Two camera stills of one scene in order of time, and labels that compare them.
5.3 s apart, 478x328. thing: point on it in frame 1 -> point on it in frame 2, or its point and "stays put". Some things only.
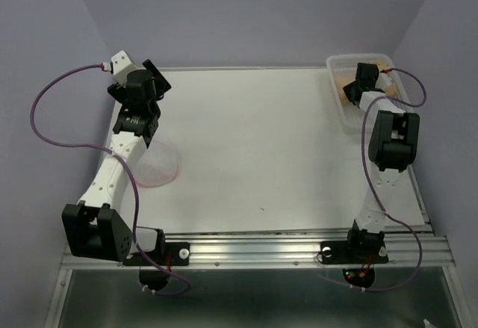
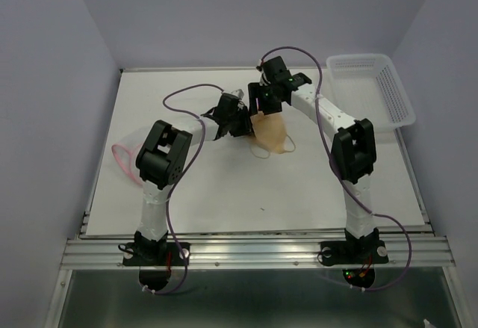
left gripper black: (161, 86) -> (245, 128)
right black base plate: (353, 252) stays put
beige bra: (345, 75) -> (271, 135)
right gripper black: (348, 88) -> (254, 91)
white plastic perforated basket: (343, 69) stays put
